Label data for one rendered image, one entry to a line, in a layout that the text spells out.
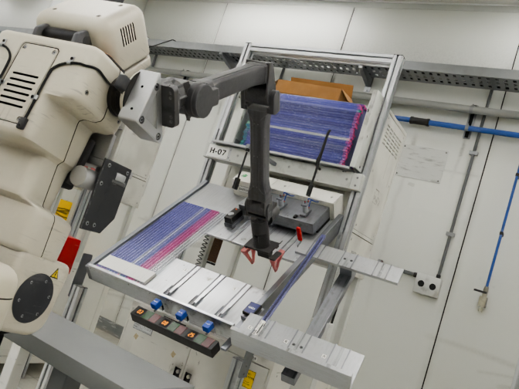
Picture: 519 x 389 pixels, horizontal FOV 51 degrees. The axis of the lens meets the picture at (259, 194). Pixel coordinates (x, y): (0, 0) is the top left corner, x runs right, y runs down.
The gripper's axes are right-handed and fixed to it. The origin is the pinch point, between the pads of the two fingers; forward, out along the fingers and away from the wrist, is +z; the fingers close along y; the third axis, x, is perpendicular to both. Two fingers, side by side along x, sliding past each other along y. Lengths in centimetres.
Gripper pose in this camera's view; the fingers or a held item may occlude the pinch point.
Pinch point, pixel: (264, 265)
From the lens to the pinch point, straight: 190.6
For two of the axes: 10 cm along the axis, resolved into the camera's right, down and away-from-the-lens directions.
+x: -5.5, 4.7, -6.9
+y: -8.3, -2.1, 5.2
